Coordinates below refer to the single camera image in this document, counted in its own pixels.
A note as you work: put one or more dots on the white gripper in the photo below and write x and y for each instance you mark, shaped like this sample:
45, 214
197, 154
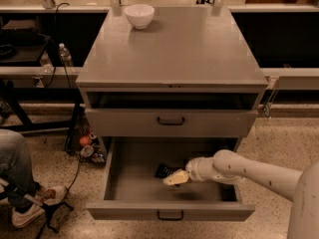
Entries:
193, 168

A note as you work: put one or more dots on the blue rxbar blueberry bar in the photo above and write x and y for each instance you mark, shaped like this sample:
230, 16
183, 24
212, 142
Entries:
164, 171

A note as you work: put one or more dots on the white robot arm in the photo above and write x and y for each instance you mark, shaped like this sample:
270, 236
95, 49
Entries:
299, 187

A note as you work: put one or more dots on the open grey lower drawer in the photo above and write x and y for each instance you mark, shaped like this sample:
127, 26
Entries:
134, 189

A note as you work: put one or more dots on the closed grey upper drawer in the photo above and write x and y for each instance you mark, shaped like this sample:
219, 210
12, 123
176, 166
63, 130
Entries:
170, 123

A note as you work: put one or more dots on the grey drawer cabinet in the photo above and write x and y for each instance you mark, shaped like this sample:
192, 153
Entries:
186, 59

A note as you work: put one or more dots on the pile of toy objects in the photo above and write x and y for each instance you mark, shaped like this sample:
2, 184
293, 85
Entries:
90, 147

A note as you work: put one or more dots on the white sneaker front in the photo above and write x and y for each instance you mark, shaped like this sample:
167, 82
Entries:
53, 195

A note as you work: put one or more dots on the white sneaker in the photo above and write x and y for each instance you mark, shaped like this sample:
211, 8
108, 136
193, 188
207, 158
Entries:
53, 195
21, 219

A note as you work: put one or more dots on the black tripod stand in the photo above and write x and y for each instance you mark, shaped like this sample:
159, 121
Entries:
49, 209

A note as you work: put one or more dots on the person leg in jeans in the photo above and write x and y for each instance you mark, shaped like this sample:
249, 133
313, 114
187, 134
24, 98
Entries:
16, 167

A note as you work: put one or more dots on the white ceramic bowl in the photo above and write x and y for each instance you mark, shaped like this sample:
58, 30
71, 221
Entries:
140, 15

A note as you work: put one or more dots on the clear plastic water bottle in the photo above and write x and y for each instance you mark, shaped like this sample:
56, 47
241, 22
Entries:
65, 56

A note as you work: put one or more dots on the white sneaker rear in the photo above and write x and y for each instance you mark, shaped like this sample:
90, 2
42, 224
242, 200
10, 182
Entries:
21, 219

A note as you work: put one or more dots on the black side table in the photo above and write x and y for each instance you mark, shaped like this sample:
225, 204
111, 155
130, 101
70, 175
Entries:
32, 71

